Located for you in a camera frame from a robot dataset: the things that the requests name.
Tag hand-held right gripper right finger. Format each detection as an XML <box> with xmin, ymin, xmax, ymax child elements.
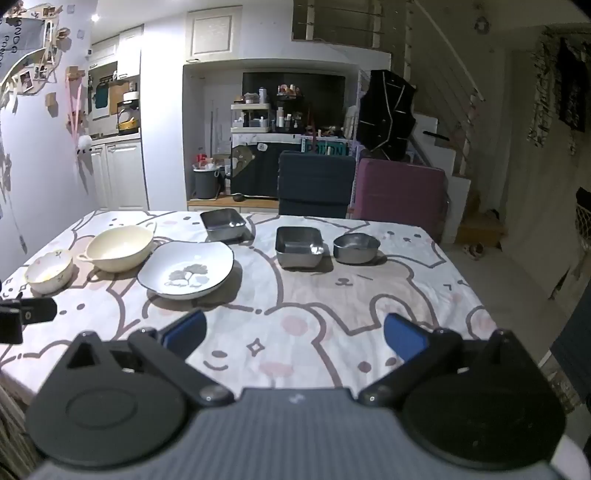
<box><xmin>358</xmin><ymin>313</ymin><xmax>532</xmax><ymax>408</ymax></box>

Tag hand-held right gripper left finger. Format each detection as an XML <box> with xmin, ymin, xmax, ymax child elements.
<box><xmin>65</xmin><ymin>308</ymin><xmax>235</xmax><ymax>408</ymax></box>

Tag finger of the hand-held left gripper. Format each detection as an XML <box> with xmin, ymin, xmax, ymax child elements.
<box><xmin>0</xmin><ymin>298</ymin><xmax>57</xmax><ymax>324</ymax></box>

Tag small floral yellow-rimmed bowl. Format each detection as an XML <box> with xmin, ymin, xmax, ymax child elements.
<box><xmin>25</xmin><ymin>249</ymin><xmax>74</xmax><ymax>296</ymax></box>

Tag white blue-rimmed leaf plate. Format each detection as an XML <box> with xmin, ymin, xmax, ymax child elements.
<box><xmin>137</xmin><ymin>240</ymin><xmax>235</xmax><ymax>301</ymax></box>

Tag round steel bowl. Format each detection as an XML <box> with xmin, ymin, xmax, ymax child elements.
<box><xmin>332</xmin><ymin>232</ymin><xmax>382</xmax><ymax>265</ymax></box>

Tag cream two-handled bowl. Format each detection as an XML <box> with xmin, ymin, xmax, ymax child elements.
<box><xmin>76</xmin><ymin>222</ymin><xmax>158</xmax><ymax>273</ymax></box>

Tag square steel container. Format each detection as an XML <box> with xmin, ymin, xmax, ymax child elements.
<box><xmin>199</xmin><ymin>208</ymin><xmax>248</xmax><ymax>243</ymax></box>
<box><xmin>275</xmin><ymin>226</ymin><xmax>324</xmax><ymax>270</ymax></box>

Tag bear-print tablecloth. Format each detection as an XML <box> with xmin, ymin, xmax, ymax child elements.
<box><xmin>0</xmin><ymin>209</ymin><xmax>500</xmax><ymax>403</ymax></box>

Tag wooden-topped low drawer cabinet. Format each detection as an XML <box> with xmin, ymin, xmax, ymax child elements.
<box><xmin>187</xmin><ymin>193</ymin><xmax>280</xmax><ymax>213</ymax></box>

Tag grey trash bin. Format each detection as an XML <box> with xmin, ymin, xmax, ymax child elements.
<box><xmin>192</xmin><ymin>167</ymin><xmax>221</xmax><ymax>200</ymax></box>

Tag white kitchen base cabinet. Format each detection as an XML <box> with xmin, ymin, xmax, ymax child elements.
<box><xmin>89</xmin><ymin>139</ymin><xmax>149</xmax><ymax>211</ymax></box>

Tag dark blue chair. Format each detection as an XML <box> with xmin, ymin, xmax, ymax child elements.
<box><xmin>278</xmin><ymin>151</ymin><xmax>356</xmax><ymax>219</ymax></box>

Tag black lettered cabinet cloth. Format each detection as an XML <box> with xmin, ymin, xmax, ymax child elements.
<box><xmin>229</xmin><ymin>134</ymin><xmax>302</xmax><ymax>197</ymax></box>

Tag pink ribbon with white plush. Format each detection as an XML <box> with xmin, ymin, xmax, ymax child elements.
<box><xmin>65</xmin><ymin>67</ymin><xmax>93</xmax><ymax>154</ymax></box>

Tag teal sign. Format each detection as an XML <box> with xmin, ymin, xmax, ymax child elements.
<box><xmin>300</xmin><ymin>140</ymin><xmax>348</xmax><ymax>156</ymax></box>

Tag kitchen countertop appliance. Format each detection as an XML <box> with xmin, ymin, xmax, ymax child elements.
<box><xmin>117</xmin><ymin>91</ymin><xmax>141</xmax><ymax>135</ymax></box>

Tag black jacket with white trim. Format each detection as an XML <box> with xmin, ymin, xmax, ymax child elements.
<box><xmin>357</xmin><ymin>69</ymin><xmax>417</xmax><ymax>162</ymax></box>

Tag white storage shelf rack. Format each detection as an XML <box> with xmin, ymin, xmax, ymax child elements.
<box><xmin>230</xmin><ymin>102</ymin><xmax>271</xmax><ymax>135</ymax></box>

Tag black storage shelf rack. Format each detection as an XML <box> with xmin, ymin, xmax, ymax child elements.
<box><xmin>276</xmin><ymin>92</ymin><xmax>306</xmax><ymax>133</ymax></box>

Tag stair railing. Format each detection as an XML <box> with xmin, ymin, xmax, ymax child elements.
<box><xmin>292</xmin><ymin>0</ymin><xmax>486</xmax><ymax>116</ymax></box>

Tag hanging patterned clothes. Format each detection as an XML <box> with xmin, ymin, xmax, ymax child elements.
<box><xmin>527</xmin><ymin>27</ymin><xmax>591</xmax><ymax>149</ymax></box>

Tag wall photo collage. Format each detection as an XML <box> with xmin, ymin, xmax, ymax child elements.
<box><xmin>0</xmin><ymin>4</ymin><xmax>64</xmax><ymax>99</ymax></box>

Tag white wall cupboard door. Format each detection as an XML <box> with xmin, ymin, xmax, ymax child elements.
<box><xmin>187</xmin><ymin>6</ymin><xmax>243</xmax><ymax>61</ymax></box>

